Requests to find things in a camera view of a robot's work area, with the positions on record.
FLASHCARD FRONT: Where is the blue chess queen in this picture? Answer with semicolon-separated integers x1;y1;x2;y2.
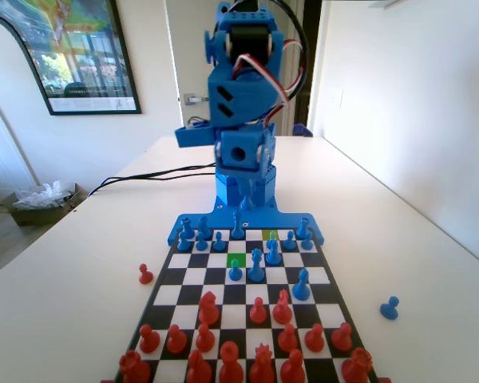
247;247;266;282

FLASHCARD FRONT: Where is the red chess queen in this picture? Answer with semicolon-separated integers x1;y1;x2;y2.
249;345;275;383

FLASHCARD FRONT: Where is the red chess bishop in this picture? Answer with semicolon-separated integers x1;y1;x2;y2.
186;349;213;383
279;349;307;383

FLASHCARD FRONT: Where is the red chess rook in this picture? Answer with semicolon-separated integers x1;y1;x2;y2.
118;349;151;383
341;346;374;383

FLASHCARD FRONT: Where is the small dark blue object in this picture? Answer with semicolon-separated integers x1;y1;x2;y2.
291;122;315;138

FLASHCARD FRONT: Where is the black white chessboard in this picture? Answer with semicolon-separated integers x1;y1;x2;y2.
113;229;380;383

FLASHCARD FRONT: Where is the white door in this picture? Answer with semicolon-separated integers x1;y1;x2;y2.
165;0;304;137

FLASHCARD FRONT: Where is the crumpled clear plastic bag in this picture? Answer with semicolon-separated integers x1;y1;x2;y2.
11;180;75;211

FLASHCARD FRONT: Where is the cardboard box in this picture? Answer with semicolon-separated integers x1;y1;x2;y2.
2;182;81;227

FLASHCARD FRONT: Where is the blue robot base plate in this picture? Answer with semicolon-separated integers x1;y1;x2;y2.
166;199;327;247

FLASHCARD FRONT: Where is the black power cable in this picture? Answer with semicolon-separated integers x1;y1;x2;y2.
88;163;217;199
103;173;217;185

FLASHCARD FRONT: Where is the red white black servo wire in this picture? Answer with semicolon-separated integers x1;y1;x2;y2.
233;39;307;108

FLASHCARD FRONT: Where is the black camera cable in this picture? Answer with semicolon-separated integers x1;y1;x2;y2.
263;0;311;95

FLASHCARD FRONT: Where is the framed wall poster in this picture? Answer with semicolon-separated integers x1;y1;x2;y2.
0;0;142;116

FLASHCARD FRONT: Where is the red base plate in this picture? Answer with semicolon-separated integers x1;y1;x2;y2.
99;377;393;383

